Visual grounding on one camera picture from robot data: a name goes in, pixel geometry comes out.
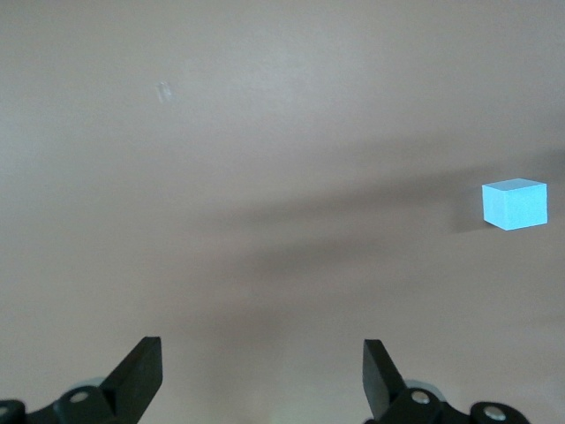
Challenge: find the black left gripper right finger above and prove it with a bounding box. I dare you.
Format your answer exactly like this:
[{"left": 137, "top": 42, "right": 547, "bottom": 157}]
[{"left": 362, "top": 338, "right": 531, "bottom": 424}]

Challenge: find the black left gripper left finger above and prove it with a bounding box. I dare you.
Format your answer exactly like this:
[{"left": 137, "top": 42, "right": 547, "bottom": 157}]
[{"left": 0, "top": 336, "right": 164, "bottom": 424}]

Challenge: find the light blue foam block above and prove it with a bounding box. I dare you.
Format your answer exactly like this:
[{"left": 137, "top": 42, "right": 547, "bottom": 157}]
[{"left": 480, "top": 178, "right": 549, "bottom": 231}]

